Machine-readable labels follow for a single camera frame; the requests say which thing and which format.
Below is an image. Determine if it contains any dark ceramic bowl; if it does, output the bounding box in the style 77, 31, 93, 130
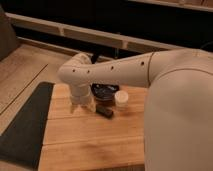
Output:
91, 84, 120, 102

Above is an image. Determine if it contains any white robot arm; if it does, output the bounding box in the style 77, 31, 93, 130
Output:
58, 48, 213, 171

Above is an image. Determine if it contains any white plastic jar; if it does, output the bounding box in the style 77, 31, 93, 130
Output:
114, 90, 129, 108

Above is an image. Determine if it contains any dark brown rectangular block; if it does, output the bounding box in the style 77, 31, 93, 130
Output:
96, 106, 113, 118

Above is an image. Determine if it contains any clear plastic bottle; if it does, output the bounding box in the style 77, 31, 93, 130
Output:
70, 100, 96, 113

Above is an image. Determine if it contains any dark green floor mat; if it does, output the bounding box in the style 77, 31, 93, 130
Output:
0, 82, 54, 169

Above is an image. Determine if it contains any white metal rail frame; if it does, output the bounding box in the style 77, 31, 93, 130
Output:
6, 13, 181, 53

